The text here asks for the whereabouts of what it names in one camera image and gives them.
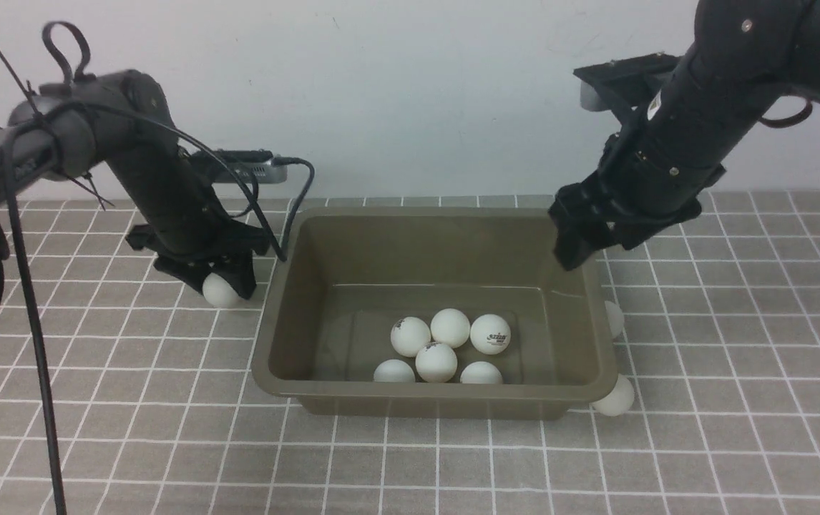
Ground grey checkered tablecloth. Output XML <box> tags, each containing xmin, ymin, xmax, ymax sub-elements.
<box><xmin>21</xmin><ymin>190</ymin><xmax>820</xmax><ymax>514</ymax></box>

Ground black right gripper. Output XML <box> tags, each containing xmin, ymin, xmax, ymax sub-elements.
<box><xmin>548</xmin><ymin>173</ymin><xmax>703</xmax><ymax>271</ymax></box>

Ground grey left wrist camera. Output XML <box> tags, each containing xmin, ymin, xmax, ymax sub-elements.
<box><xmin>188</xmin><ymin>149</ymin><xmax>288</xmax><ymax>185</ymax></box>

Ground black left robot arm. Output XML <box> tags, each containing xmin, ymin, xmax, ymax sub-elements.
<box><xmin>0</xmin><ymin>69</ymin><xmax>270</xmax><ymax>306</ymax></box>

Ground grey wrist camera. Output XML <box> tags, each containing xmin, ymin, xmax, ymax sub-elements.
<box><xmin>573</xmin><ymin>52</ymin><xmax>679</xmax><ymax>117</ymax></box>
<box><xmin>188</xmin><ymin>149</ymin><xmax>288</xmax><ymax>185</ymax></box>

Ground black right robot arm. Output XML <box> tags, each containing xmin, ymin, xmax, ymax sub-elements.
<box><xmin>550</xmin><ymin>1</ymin><xmax>820</xmax><ymax>270</ymax></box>

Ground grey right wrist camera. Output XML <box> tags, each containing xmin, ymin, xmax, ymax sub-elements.
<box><xmin>573</xmin><ymin>52</ymin><xmax>679</xmax><ymax>117</ymax></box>

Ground white ping-pong ball with logo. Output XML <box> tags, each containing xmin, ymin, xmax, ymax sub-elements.
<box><xmin>390</xmin><ymin>316</ymin><xmax>432</xmax><ymax>358</ymax></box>
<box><xmin>469</xmin><ymin>314</ymin><xmax>512</xmax><ymax>355</ymax></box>
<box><xmin>604</xmin><ymin>300</ymin><xmax>625</xmax><ymax>341</ymax></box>
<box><xmin>459</xmin><ymin>361</ymin><xmax>504</xmax><ymax>385</ymax></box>

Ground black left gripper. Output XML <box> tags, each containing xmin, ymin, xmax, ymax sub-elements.
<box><xmin>126</xmin><ymin>220</ymin><xmax>270</xmax><ymax>300</ymax></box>

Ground olive plastic storage bin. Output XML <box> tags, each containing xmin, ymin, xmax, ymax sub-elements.
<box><xmin>252</xmin><ymin>207</ymin><xmax>618</xmax><ymax>421</ymax></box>

